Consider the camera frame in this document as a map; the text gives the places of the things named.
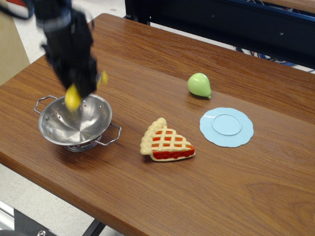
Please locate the dark blue metal frame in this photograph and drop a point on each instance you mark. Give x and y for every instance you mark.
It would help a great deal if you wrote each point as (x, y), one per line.
(283, 29)

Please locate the black table leg bracket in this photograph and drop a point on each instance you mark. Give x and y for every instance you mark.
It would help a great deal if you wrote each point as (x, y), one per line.
(25, 226)

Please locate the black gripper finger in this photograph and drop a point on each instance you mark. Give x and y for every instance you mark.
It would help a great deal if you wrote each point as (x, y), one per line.
(86, 81)
(65, 72)

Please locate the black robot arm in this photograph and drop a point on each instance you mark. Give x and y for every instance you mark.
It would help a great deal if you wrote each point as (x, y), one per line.
(50, 10)

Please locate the green toy pear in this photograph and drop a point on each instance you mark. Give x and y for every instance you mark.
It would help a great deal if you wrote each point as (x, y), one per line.
(199, 84)

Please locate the steel colander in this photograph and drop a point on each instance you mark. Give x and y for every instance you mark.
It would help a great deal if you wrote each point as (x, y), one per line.
(76, 131)

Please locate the beige wooden panel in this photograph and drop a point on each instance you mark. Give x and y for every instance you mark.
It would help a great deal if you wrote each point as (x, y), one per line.
(13, 57)

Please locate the light blue toy plate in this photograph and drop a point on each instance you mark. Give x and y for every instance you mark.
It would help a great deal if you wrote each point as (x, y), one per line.
(226, 127)

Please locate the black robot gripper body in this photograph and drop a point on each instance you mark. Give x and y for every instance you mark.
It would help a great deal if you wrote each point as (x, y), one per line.
(68, 47)

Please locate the toy cherry pie slice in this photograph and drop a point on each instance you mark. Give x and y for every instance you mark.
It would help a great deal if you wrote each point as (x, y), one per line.
(163, 143)

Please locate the yellow toy banana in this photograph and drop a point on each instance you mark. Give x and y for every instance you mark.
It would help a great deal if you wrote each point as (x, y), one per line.
(72, 97)

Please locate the red box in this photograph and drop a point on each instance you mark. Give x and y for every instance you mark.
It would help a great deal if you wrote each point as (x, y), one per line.
(17, 2)

